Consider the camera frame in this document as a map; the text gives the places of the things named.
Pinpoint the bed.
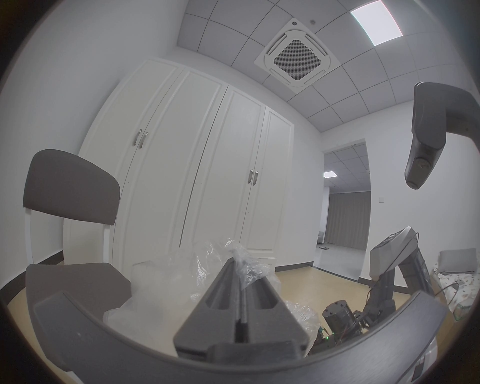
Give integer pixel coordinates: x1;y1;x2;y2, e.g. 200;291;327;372
431;270;480;323

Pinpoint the grey pillow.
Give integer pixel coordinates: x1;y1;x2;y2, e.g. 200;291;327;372
439;248;477;274

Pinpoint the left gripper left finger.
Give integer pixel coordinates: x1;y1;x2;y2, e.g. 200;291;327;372
172;258;241;358

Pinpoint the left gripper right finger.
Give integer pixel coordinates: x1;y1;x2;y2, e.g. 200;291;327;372
239;275;310;355

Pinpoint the white wardrobe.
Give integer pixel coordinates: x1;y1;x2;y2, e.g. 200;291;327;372
63;58;295;278

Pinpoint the large ceiling light panel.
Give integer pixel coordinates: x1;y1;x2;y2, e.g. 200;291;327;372
350;0;404;47

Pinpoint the ceiling air conditioner unit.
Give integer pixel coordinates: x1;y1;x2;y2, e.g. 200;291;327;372
254;17;342;91

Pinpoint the grey curtain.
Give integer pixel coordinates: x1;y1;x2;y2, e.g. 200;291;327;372
324;191;372;251

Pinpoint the grey and white chair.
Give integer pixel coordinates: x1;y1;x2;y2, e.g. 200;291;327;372
22;149;133;323

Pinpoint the clear plastic bag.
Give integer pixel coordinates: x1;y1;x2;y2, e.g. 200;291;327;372
103;240;321;355

